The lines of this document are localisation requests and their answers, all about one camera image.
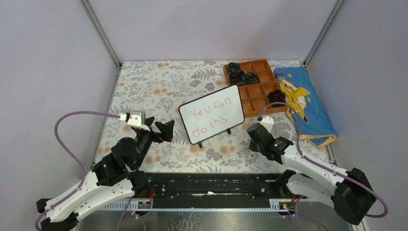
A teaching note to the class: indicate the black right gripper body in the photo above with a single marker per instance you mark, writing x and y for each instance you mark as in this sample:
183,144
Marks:
255,146

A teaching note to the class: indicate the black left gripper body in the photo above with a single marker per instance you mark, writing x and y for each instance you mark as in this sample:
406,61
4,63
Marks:
145,139

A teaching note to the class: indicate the black framed whiteboard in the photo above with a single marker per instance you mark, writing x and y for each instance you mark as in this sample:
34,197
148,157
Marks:
212,114

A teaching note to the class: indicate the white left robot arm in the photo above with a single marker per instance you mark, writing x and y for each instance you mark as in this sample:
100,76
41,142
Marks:
116,176

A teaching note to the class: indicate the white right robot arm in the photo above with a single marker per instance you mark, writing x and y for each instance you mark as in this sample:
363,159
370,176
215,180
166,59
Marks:
346,191

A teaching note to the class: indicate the floral table cloth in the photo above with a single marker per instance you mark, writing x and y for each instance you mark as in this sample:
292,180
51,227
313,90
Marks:
159,88

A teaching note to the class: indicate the orange wooden compartment tray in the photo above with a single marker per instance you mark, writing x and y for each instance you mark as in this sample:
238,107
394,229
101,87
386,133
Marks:
254,96

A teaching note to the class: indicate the black coiled band front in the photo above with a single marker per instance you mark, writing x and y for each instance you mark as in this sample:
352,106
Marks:
276,96

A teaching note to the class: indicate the black coiled band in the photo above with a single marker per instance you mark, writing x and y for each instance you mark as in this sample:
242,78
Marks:
251,78
233,66
276,96
237,78

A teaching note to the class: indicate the blue cartoon cloth bag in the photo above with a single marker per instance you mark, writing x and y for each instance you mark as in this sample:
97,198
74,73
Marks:
306,111

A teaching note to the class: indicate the black coiled band middle right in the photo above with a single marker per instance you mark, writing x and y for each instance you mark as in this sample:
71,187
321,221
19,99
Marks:
251,78

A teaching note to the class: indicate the left electronics board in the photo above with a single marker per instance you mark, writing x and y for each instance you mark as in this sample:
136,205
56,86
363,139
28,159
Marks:
144,204

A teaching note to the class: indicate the electronics board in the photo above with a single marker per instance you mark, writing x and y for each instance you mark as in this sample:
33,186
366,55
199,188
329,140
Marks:
144,204
287,205

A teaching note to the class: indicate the black coiled band middle left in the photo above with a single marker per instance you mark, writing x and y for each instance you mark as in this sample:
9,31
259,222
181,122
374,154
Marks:
237,78

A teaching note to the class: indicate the right electronics board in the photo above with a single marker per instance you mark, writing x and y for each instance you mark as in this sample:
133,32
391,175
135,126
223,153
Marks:
287,205

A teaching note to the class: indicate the black coiled band back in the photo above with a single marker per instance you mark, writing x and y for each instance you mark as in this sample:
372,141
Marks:
233,66

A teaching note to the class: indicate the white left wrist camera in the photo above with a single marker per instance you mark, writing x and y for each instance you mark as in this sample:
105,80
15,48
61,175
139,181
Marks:
135,119

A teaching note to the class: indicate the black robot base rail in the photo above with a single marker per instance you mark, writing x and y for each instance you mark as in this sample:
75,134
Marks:
214,192

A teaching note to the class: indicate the left aluminium frame post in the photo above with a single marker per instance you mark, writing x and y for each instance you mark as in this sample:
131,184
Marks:
89,10

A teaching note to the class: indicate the aluminium frame post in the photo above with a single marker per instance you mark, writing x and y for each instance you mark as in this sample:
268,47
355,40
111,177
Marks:
332,16
89,10

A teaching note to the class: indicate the right aluminium frame post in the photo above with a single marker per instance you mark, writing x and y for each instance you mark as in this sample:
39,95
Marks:
332,16

